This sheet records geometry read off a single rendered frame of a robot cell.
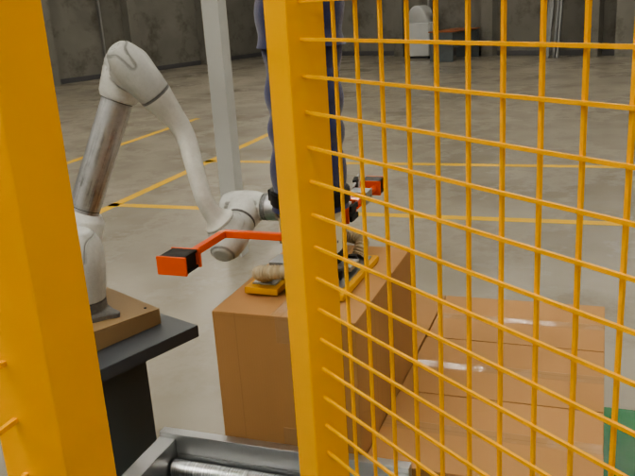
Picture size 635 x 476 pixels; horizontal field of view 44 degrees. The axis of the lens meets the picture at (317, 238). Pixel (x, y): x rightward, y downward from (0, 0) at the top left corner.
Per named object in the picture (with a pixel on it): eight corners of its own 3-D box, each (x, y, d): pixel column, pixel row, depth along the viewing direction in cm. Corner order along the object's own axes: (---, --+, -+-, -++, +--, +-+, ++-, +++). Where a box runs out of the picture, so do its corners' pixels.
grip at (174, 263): (186, 277, 199) (184, 258, 198) (157, 274, 202) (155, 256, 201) (202, 266, 207) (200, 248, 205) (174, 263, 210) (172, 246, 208)
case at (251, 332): (362, 463, 205) (355, 323, 193) (225, 442, 218) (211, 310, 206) (413, 362, 258) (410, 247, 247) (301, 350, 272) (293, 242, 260)
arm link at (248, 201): (274, 209, 261) (261, 235, 253) (232, 207, 267) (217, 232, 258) (266, 183, 254) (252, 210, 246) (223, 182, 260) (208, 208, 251)
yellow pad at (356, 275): (343, 301, 205) (342, 284, 204) (308, 298, 209) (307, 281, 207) (379, 261, 236) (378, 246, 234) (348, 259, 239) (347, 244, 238)
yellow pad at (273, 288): (277, 296, 212) (276, 279, 210) (244, 293, 215) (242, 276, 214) (319, 257, 242) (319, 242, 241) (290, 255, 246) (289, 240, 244)
